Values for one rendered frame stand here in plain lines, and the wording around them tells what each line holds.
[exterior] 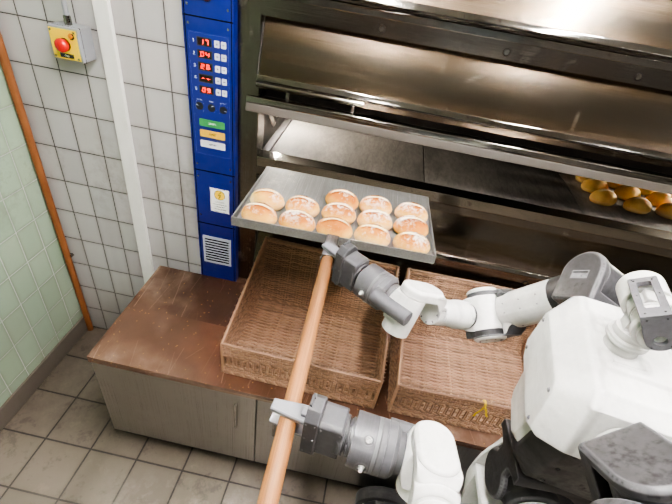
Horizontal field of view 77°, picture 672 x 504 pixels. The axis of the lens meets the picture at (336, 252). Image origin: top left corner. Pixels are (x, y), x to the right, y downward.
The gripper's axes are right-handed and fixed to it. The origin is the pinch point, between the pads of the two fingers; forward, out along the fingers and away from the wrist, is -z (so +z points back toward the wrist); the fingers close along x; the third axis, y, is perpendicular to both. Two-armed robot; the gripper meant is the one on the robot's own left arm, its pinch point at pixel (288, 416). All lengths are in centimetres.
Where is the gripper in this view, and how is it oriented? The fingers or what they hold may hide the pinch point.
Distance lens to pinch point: 75.3
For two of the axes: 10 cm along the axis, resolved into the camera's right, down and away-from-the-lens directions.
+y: 2.6, -5.6, 7.8
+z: 9.6, 2.6, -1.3
